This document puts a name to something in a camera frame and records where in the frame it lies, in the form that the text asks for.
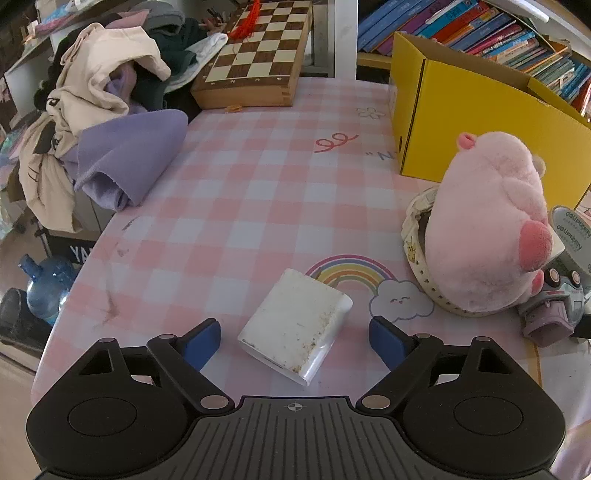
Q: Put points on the purple garment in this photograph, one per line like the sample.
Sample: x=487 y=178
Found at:
x=117 y=162

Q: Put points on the yellow cardboard box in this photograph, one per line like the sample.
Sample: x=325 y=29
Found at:
x=437 y=93

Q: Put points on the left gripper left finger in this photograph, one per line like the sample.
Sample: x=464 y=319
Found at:
x=180 y=360

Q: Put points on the purple grey toy car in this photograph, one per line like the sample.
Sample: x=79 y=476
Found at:
x=557 y=311

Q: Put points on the wooden chessboard box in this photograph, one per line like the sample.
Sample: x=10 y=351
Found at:
x=262 y=70

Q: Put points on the blue water jug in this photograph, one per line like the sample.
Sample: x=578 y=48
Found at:
x=49 y=285

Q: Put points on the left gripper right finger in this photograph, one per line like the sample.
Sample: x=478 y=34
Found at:
x=410 y=360

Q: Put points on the white shelf frame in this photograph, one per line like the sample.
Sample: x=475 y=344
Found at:
x=344 y=37

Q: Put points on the grey tape roll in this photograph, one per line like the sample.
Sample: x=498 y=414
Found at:
x=575 y=235

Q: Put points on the pink checkered table mat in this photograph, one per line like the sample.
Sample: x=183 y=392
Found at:
x=311 y=187

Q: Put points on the white digital wristwatch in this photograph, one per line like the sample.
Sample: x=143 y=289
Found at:
x=413 y=236

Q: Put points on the pink plush pig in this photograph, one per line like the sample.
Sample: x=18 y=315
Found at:
x=488 y=237

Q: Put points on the beige garment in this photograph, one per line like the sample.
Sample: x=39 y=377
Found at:
x=79 y=101

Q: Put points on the row of leaning books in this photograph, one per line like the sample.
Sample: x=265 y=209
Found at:
x=548 y=40

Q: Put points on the red tassel ornament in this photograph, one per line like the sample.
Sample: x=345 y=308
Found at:
x=245 y=27

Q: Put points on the dark green garment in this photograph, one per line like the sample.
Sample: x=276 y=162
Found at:
x=174 y=50

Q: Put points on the large white charger block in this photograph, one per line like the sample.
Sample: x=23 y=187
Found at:
x=296 y=325

